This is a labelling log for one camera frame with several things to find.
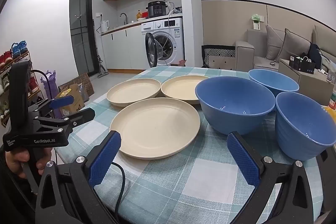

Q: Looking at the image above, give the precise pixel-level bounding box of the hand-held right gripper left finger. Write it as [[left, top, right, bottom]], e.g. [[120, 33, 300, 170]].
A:
[[35, 130, 122, 224]]

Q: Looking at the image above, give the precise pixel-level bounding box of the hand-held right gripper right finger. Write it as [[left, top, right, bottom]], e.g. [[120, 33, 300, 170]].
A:
[[227, 132, 322, 224]]

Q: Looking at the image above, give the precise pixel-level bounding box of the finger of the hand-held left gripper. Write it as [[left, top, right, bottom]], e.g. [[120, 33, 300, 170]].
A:
[[31, 108, 96, 135], [28, 95, 74, 119]]

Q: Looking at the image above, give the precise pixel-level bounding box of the blue bowl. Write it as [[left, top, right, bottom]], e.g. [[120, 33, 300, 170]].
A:
[[248, 69, 300, 97], [275, 91, 336, 161], [195, 76, 276, 135]]

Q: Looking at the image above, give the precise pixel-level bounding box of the beige plate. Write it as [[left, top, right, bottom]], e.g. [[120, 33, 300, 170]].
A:
[[161, 75, 210, 105], [106, 79, 161, 108], [109, 97, 201, 160]]

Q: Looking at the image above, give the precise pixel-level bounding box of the person's left hand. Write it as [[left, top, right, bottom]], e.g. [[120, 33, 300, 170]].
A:
[[5, 147, 53, 179]]

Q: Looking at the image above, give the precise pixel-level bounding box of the cardboard box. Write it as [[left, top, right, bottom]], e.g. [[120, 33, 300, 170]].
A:
[[54, 84, 88, 119]]

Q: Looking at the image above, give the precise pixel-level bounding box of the wooden shoe rack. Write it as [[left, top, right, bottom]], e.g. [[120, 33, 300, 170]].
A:
[[0, 51, 44, 128]]

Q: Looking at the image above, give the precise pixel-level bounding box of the purple bag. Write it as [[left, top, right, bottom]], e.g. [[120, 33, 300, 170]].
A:
[[40, 70, 60, 102]]

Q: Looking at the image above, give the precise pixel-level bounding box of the brown circle-patterned board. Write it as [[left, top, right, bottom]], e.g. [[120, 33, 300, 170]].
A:
[[58, 73, 95, 97]]

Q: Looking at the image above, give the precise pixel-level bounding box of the red shoe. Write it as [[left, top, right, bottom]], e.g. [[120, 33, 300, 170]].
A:
[[0, 53, 13, 67]]

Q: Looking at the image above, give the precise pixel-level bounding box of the blue shoe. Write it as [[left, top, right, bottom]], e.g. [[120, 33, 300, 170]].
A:
[[18, 40, 29, 55], [10, 42, 21, 59]]

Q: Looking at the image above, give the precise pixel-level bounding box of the teal checked tablecloth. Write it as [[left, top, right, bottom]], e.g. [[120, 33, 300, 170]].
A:
[[54, 67, 326, 224]]

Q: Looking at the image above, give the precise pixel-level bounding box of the dark glass door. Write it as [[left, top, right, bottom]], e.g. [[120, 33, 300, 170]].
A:
[[69, 0, 95, 77]]

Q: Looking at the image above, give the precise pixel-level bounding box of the white kitchen base cabinet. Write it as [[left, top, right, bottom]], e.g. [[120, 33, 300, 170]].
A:
[[101, 22, 147, 73]]

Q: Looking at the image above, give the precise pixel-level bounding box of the white electric kettle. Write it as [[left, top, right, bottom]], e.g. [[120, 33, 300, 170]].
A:
[[99, 20, 110, 34]]

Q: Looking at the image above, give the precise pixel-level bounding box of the grey bedside cabinet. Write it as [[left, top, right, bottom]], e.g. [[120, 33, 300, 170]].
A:
[[278, 58, 336, 107]]

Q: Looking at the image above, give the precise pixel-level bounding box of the yellow plastic bag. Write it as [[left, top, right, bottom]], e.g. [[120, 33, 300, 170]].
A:
[[322, 105, 336, 121]]

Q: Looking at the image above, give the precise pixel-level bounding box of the grey sofa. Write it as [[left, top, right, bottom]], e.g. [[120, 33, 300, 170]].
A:
[[234, 24, 336, 88]]

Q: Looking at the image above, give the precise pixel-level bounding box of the black white patterned mat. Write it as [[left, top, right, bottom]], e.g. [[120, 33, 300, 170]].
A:
[[201, 45, 236, 69]]

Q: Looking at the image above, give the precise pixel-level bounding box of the black box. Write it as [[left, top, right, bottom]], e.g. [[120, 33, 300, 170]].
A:
[[289, 54, 316, 75]]

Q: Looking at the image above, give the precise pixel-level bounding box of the white washing machine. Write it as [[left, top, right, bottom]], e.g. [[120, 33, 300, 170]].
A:
[[141, 17, 184, 68]]

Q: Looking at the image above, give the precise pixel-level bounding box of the grey cushion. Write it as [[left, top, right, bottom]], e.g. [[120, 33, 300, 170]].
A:
[[265, 25, 286, 60], [274, 28, 312, 64]]

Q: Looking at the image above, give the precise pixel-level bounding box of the dark jacket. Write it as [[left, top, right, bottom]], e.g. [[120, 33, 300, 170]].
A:
[[308, 43, 323, 70]]

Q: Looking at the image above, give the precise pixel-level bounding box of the black pressure cooker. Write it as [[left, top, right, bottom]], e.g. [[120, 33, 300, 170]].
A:
[[147, 0, 169, 19]]

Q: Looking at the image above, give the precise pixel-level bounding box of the black cable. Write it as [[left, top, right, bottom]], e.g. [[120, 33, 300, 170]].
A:
[[112, 162, 127, 216], [31, 70, 56, 101]]

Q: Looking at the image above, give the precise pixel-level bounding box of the white green wall holder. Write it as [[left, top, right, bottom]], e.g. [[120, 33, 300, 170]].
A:
[[249, 13, 264, 30]]

